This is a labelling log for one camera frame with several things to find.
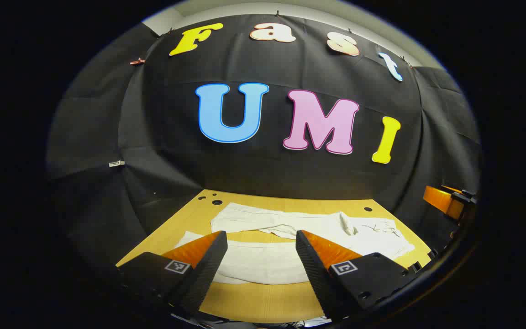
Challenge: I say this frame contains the white jeans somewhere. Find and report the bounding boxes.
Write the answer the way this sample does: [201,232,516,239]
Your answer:
[174,202,415,285]

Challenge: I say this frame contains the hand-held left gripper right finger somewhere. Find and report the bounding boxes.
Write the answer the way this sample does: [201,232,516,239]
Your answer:
[295,230,410,323]

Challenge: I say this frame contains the black backdrop cloth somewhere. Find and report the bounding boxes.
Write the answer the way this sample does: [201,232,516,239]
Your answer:
[46,14,480,275]

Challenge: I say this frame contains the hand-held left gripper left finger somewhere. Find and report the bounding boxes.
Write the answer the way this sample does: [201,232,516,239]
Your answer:
[116,231,228,320]

